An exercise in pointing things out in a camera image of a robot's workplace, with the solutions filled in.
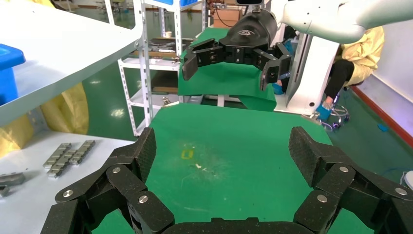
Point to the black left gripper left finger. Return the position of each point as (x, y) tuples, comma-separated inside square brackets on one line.
[(122, 181)]

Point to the white rack shelf board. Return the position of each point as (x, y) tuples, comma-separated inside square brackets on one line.
[(148, 63), (151, 98)]

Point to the white perforated shelf upright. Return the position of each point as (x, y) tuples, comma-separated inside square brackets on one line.
[(145, 80), (127, 97), (177, 48)]

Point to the white robot torso column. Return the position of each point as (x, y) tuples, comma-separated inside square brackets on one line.
[(306, 74)]

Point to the brown cardboard box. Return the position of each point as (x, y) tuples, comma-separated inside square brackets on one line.
[(226, 17)]

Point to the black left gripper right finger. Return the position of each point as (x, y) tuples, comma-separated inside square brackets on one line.
[(338, 181)]

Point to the person in yellow jacket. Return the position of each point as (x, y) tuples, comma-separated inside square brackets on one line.
[(361, 55)]

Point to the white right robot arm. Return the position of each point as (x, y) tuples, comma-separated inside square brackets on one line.
[(322, 19)]

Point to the white cup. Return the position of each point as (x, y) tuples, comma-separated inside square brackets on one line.
[(168, 34)]

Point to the blue storage bin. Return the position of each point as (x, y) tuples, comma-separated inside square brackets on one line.
[(190, 2), (163, 1)]

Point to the yellow plastic bag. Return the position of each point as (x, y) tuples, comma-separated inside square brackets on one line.
[(67, 109)]

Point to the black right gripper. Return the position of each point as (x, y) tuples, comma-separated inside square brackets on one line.
[(251, 32)]

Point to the metal stool base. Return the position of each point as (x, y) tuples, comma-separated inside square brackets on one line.
[(337, 117)]

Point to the large blue plastic bin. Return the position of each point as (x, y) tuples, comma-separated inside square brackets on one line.
[(8, 74)]

